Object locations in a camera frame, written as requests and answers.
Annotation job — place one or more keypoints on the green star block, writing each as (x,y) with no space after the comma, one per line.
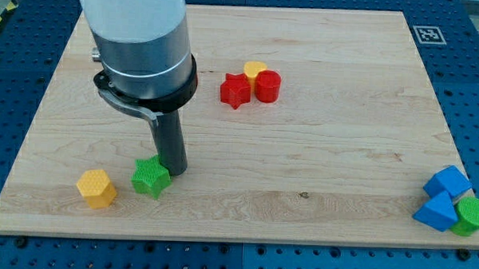
(150,177)

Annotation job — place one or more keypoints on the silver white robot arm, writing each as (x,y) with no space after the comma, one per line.
(145,51)

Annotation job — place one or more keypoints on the red star block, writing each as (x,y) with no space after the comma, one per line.
(235,90)

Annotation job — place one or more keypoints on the yellow hexagon block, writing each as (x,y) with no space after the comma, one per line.
(96,188)

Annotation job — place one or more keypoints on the red cylinder block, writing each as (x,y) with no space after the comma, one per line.
(267,85)

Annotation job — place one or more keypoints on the yellow heart block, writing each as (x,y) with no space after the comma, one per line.
(251,69)

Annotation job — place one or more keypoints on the wooden board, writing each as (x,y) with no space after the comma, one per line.
(340,159)

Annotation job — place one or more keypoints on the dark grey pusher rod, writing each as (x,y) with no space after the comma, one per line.
(165,129)

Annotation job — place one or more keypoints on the white fiducial marker tag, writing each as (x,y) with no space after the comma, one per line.
(429,35)

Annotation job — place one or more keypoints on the blue triangle block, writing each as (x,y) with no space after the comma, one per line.
(437,213)

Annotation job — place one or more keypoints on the blue cube block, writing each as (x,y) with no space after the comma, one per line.
(450,180)

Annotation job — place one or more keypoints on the green cylinder block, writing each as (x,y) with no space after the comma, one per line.
(467,210)

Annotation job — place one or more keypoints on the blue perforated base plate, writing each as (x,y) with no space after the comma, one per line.
(31,44)

